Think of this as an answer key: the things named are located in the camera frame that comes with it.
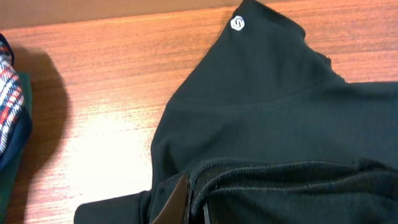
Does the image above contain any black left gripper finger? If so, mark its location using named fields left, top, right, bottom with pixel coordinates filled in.
left=152, top=174, right=190, bottom=224

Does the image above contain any black t-shirt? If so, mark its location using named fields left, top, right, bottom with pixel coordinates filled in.
left=74, top=1, right=397, bottom=223

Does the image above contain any green folded garment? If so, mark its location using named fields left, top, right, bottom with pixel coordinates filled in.
left=1, top=73, right=33, bottom=223

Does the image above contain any plaid folded shirt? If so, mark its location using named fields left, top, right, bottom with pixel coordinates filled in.
left=1, top=34, right=25, bottom=155

